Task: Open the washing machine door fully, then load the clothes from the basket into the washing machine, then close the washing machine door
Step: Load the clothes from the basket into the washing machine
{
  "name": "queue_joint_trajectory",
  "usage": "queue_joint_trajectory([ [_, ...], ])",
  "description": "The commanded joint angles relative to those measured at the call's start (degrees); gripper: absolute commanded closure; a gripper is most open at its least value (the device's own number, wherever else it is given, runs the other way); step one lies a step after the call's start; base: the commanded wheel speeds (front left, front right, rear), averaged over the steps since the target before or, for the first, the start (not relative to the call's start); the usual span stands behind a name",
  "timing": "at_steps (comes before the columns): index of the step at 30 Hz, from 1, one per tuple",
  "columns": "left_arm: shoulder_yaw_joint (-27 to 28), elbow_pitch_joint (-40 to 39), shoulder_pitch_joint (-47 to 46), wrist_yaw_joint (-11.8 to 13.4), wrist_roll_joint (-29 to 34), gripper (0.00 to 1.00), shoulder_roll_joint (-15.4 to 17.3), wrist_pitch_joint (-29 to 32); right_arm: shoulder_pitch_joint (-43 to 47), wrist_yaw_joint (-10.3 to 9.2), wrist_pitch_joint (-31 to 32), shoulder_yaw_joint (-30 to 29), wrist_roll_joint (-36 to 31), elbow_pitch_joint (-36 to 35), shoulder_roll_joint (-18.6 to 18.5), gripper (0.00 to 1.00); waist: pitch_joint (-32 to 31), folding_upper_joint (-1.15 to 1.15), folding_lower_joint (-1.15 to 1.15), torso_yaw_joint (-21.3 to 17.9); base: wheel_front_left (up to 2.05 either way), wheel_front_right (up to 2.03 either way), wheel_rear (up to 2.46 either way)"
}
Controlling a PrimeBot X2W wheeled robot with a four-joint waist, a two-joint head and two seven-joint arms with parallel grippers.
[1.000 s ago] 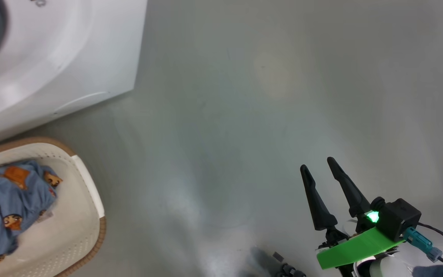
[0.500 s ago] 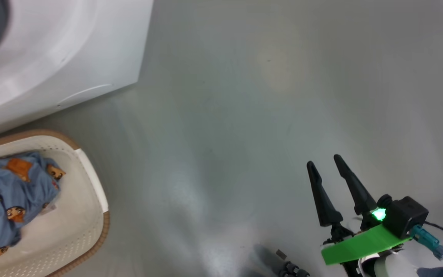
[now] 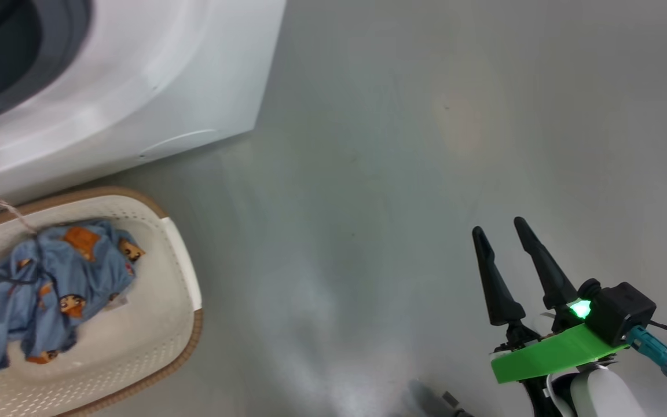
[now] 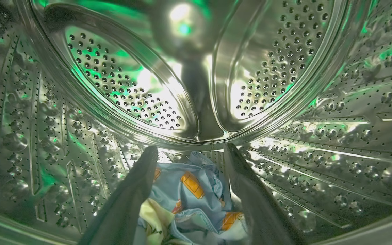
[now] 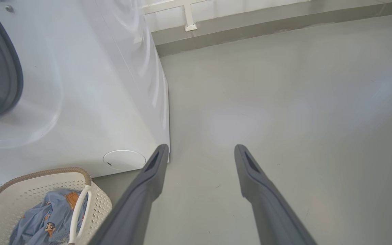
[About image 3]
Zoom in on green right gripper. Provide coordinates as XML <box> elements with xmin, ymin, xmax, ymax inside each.
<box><xmin>471</xmin><ymin>217</ymin><xmax>629</xmax><ymax>384</ymax></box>

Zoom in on blue cartoon print garment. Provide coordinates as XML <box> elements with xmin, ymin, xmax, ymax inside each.
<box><xmin>0</xmin><ymin>219</ymin><xmax>146</xmax><ymax>371</ymax></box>

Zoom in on cream laundry basket brown rim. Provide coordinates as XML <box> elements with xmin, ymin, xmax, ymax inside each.
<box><xmin>0</xmin><ymin>186</ymin><xmax>204</xmax><ymax>417</ymax></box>

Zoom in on white front-load washing machine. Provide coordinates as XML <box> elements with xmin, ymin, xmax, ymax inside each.
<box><xmin>0</xmin><ymin>0</ymin><xmax>288</xmax><ymax>203</ymax></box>

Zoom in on grey rubber door gasket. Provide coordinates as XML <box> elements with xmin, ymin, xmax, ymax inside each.
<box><xmin>0</xmin><ymin>0</ymin><xmax>94</xmax><ymax>119</ymax></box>

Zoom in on white round drain filter cover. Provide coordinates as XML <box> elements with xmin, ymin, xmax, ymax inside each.
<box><xmin>140</xmin><ymin>129</ymin><xmax>218</xmax><ymax>160</ymax></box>

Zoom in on right camera cable teal plug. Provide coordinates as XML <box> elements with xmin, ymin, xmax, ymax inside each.
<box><xmin>626</xmin><ymin>320</ymin><xmax>667</xmax><ymax>389</ymax></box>

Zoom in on thin left arm cable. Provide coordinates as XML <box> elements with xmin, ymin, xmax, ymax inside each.
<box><xmin>0</xmin><ymin>184</ymin><xmax>42</xmax><ymax>286</ymax></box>

